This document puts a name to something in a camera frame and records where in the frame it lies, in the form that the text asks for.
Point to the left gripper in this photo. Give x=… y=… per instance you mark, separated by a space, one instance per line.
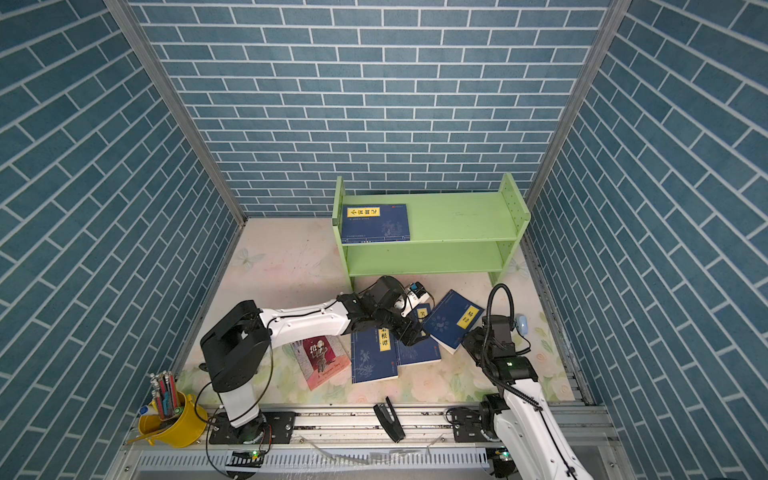
x=411 y=337

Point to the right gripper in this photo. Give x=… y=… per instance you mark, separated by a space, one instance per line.
x=470 y=339

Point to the blue book yellow label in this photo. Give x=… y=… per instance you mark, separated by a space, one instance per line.
x=373 y=356
x=426 y=351

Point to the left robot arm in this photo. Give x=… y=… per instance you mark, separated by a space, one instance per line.
x=234 y=347

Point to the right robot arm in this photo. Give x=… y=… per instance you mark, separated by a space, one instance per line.
x=518 y=415

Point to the small blue white mouse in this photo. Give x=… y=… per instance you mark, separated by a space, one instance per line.
x=521 y=325

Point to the red illustrated book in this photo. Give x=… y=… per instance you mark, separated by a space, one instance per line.
x=320 y=358

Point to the green two-tier shelf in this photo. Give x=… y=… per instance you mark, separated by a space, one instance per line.
x=450 y=233

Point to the yellow pen holder cup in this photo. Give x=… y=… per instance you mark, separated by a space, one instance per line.
x=171 y=417

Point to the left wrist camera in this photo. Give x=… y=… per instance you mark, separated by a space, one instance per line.
x=414 y=295

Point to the black clip on rail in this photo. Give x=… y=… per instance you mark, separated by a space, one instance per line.
x=389 y=421

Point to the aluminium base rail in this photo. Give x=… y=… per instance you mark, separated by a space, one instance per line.
x=339 y=442

